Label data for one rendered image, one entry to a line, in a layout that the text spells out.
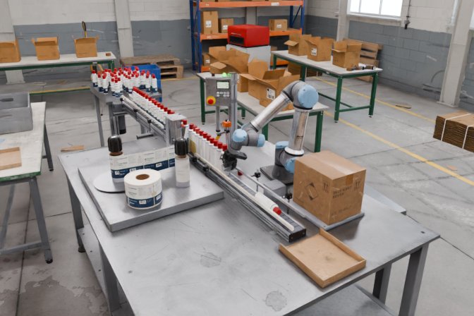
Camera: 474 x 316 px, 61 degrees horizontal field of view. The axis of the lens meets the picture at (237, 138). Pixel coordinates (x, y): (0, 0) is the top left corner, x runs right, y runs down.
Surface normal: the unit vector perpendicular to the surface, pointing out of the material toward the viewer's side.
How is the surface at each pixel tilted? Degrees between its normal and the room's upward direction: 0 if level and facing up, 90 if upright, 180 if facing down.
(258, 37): 90
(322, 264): 0
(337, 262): 0
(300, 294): 0
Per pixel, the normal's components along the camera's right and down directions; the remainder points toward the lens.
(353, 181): 0.51, 0.31
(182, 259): 0.00, -0.93
